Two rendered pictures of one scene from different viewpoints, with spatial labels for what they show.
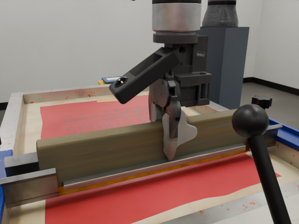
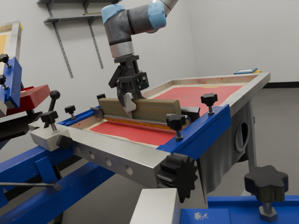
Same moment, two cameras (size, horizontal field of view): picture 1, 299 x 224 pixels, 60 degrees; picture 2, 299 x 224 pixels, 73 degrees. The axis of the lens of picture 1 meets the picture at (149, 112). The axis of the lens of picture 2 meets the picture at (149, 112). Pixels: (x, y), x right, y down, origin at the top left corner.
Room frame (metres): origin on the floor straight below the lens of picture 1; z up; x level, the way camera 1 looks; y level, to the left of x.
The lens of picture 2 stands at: (0.22, -0.71, 1.22)
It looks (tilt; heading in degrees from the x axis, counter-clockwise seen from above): 18 degrees down; 70
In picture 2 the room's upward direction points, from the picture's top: 13 degrees counter-clockwise
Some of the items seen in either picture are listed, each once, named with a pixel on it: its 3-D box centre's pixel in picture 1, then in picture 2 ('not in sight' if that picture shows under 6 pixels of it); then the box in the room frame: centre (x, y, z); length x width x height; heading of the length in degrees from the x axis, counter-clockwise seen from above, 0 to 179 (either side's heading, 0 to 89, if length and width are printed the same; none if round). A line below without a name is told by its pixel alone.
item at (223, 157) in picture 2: not in sight; (221, 144); (0.74, -0.09, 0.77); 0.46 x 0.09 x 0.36; 22
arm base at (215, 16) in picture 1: (220, 14); not in sight; (1.17, -0.30, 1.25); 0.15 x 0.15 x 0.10
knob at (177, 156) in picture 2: not in sight; (171, 174); (0.33, -0.44, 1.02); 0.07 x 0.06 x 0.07; 22
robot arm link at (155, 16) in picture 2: not in sight; (147, 18); (0.53, -0.08, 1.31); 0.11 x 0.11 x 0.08; 61
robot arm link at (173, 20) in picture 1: (175, 20); (123, 50); (0.43, -0.04, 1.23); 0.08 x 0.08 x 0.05
